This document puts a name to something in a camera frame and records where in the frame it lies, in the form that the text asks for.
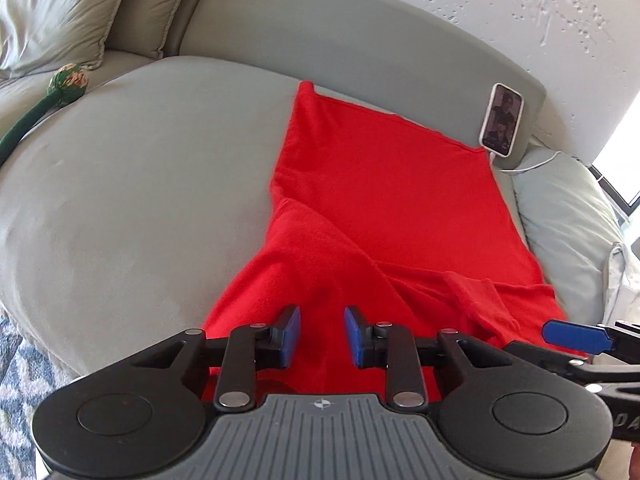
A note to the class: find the grey pillow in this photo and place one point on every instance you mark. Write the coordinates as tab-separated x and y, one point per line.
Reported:
55	15

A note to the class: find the black framed window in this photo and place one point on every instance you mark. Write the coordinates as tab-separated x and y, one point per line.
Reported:
625	175

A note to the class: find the blue patterned rug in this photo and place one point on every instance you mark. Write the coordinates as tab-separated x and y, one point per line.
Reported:
25	390

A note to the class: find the red shirt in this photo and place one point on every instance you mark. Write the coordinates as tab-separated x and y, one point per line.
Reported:
375	200

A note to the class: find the green massage mallet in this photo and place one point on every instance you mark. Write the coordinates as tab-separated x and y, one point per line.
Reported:
65	82

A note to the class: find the grey back cushion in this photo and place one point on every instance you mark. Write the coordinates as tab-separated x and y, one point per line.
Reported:
150	5

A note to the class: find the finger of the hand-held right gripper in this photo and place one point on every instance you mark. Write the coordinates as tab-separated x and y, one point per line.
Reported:
590	371
575	336

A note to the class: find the pale armrest cushion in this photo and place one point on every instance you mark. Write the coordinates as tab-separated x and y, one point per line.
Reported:
565	225

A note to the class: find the white smartphone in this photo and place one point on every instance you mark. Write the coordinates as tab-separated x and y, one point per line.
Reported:
501	120

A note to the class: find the grey sofa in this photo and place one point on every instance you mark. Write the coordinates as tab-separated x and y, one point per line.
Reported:
150	185

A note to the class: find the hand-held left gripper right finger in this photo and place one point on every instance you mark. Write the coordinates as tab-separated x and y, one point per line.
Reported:
355	335

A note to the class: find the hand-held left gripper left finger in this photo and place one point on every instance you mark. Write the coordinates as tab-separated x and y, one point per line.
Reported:
290	335

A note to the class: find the white folded clothes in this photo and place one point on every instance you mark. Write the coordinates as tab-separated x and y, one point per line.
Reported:
625	285

